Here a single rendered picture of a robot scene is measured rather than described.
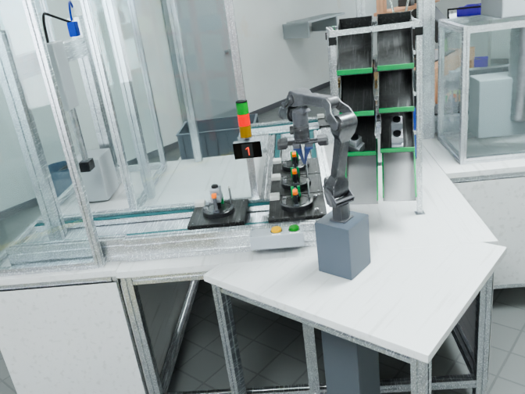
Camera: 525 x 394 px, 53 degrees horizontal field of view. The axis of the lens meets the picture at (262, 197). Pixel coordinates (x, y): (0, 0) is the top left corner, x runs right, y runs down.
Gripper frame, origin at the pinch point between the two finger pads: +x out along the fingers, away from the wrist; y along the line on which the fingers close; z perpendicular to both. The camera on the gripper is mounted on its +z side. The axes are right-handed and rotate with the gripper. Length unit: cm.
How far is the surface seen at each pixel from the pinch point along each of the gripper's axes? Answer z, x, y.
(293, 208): 12.5, 26.7, 6.4
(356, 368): -27, 78, -12
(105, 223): 29, 33, 94
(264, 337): 58, 125, 32
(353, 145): 11.9, 1.8, -19.6
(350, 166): 22.4, 14.5, -18.8
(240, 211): 18.2, 28.4, 29.5
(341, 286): -29.0, 39.6, -8.7
